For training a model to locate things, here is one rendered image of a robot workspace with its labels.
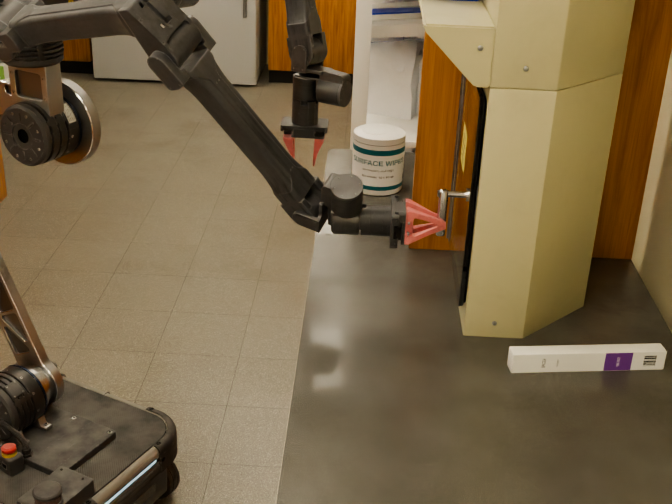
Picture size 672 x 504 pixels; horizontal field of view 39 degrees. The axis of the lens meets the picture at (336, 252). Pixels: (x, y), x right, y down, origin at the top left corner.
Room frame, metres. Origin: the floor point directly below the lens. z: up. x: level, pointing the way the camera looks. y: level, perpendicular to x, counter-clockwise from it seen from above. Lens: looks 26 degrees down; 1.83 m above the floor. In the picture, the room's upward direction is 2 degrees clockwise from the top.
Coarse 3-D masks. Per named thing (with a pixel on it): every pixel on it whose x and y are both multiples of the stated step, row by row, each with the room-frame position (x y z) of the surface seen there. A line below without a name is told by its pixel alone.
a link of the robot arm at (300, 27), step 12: (288, 0) 1.99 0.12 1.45; (300, 0) 1.98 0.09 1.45; (312, 0) 2.00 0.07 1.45; (288, 12) 1.99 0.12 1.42; (300, 12) 1.97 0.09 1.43; (312, 12) 1.99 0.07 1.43; (288, 24) 1.98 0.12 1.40; (300, 24) 1.97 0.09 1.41; (312, 24) 1.98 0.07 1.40; (288, 36) 1.98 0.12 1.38; (300, 36) 1.96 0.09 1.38; (312, 36) 1.96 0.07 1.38; (324, 36) 2.01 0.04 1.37; (288, 48) 1.97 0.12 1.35; (312, 48) 1.95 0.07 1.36; (324, 48) 2.00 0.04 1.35; (312, 60) 1.95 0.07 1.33
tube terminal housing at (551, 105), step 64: (512, 0) 1.52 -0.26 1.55; (576, 0) 1.53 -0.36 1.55; (512, 64) 1.52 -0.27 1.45; (576, 64) 1.55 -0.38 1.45; (512, 128) 1.52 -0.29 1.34; (576, 128) 1.57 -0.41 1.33; (512, 192) 1.52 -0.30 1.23; (576, 192) 1.59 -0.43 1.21; (512, 256) 1.52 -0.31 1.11; (576, 256) 1.61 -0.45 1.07; (512, 320) 1.51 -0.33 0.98
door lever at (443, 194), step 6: (438, 192) 1.57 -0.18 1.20; (444, 192) 1.56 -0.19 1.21; (450, 192) 1.57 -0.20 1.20; (456, 192) 1.57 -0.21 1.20; (462, 192) 1.57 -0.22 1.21; (444, 198) 1.56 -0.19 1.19; (438, 204) 1.57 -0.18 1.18; (444, 204) 1.56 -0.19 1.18; (438, 210) 1.57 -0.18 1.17; (444, 210) 1.56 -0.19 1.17; (438, 216) 1.56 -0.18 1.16; (444, 216) 1.56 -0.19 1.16; (438, 234) 1.56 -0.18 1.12
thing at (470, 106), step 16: (464, 96) 1.78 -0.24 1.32; (480, 96) 1.54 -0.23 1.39; (464, 112) 1.75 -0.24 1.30; (480, 112) 1.52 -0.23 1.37; (480, 128) 1.52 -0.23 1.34; (464, 176) 1.64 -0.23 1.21; (464, 208) 1.59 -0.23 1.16; (464, 224) 1.57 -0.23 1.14; (464, 240) 1.54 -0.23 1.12; (464, 256) 1.52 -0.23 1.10; (464, 272) 1.52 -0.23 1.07; (464, 288) 1.53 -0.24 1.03
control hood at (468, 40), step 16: (432, 0) 1.72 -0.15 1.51; (448, 0) 1.73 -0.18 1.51; (480, 0) 1.74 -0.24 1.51; (432, 16) 1.58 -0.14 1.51; (448, 16) 1.59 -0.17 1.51; (464, 16) 1.59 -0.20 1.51; (480, 16) 1.60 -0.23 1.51; (432, 32) 1.52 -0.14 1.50; (448, 32) 1.52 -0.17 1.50; (464, 32) 1.52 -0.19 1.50; (480, 32) 1.52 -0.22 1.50; (448, 48) 1.52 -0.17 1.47; (464, 48) 1.52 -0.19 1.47; (480, 48) 1.52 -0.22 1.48; (464, 64) 1.52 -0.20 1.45; (480, 64) 1.52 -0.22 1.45; (480, 80) 1.52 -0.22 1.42
